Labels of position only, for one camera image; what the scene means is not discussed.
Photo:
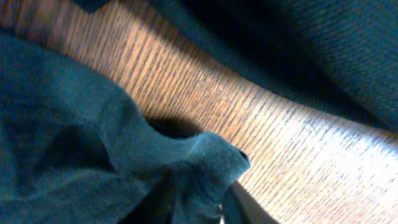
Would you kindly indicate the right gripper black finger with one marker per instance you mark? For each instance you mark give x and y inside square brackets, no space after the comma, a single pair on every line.
[248,205]

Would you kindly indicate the black garment white logo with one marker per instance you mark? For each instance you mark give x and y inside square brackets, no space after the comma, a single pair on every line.
[336,56]

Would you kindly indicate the dark green t-shirt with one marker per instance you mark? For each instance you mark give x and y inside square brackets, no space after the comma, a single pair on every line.
[76,149]

